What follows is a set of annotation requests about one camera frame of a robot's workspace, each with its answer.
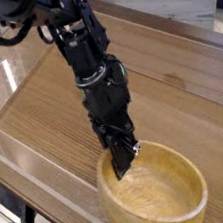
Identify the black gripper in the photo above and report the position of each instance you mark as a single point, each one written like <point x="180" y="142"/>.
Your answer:
<point x="106" y="98"/>

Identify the brown wooden bowl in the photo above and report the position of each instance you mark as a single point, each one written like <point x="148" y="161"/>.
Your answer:
<point x="161" y="186"/>

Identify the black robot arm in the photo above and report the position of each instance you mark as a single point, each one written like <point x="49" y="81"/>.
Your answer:
<point x="75" y="30"/>

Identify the green rectangular block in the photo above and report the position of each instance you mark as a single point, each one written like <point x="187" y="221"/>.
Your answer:
<point x="123" y="71"/>

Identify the clear acrylic tray wall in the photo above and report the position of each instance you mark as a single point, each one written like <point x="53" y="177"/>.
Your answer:
<point x="55" y="193"/>

